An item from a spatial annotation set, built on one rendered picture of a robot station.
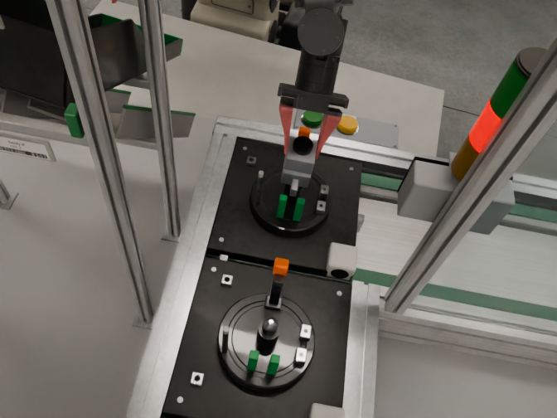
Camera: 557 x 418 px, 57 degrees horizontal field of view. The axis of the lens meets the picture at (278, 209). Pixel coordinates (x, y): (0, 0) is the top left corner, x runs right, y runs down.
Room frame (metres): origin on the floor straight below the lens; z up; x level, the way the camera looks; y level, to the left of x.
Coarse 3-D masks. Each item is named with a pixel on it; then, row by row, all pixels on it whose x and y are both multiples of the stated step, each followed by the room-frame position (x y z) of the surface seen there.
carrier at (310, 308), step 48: (240, 288) 0.34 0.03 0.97; (288, 288) 0.36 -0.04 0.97; (336, 288) 0.37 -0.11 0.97; (192, 336) 0.25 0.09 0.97; (240, 336) 0.26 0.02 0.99; (288, 336) 0.27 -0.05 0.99; (336, 336) 0.30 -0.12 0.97; (240, 384) 0.20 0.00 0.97; (288, 384) 0.21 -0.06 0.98; (336, 384) 0.23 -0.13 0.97
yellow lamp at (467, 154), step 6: (468, 138) 0.41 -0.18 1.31; (468, 144) 0.40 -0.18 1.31; (462, 150) 0.40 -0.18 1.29; (468, 150) 0.39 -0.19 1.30; (474, 150) 0.39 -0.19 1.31; (456, 156) 0.41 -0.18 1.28; (462, 156) 0.40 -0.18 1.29; (468, 156) 0.39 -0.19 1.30; (474, 156) 0.38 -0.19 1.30; (456, 162) 0.40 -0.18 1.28; (462, 162) 0.39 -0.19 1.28; (468, 162) 0.39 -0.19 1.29; (456, 168) 0.39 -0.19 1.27; (462, 168) 0.39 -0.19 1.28; (468, 168) 0.38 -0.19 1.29; (456, 174) 0.39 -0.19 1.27; (462, 174) 0.38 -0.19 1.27
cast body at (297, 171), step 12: (288, 144) 0.52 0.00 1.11; (300, 144) 0.52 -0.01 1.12; (312, 144) 0.52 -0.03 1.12; (288, 156) 0.50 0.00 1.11; (300, 156) 0.51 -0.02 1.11; (312, 156) 0.51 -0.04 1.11; (288, 168) 0.50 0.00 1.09; (300, 168) 0.50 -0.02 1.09; (312, 168) 0.50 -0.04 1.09; (288, 180) 0.49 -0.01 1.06; (300, 180) 0.49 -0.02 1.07
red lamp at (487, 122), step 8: (488, 104) 0.40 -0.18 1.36; (488, 112) 0.40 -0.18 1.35; (480, 120) 0.40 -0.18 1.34; (488, 120) 0.39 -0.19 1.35; (496, 120) 0.39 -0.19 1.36; (472, 128) 0.41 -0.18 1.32; (480, 128) 0.39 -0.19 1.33; (488, 128) 0.39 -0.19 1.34; (472, 136) 0.40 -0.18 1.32; (480, 136) 0.39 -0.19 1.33; (488, 136) 0.38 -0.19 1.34; (472, 144) 0.39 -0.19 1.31; (480, 144) 0.39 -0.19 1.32
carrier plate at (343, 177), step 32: (256, 160) 0.60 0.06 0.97; (320, 160) 0.63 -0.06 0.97; (224, 192) 0.51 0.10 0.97; (352, 192) 0.57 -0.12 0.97; (224, 224) 0.45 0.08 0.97; (256, 224) 0.46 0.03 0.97; (352, 224) 0.50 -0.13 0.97; (256, 256) 0.40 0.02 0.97; (288, 256) 0.41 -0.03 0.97; (320, 256) 0.42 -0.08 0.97
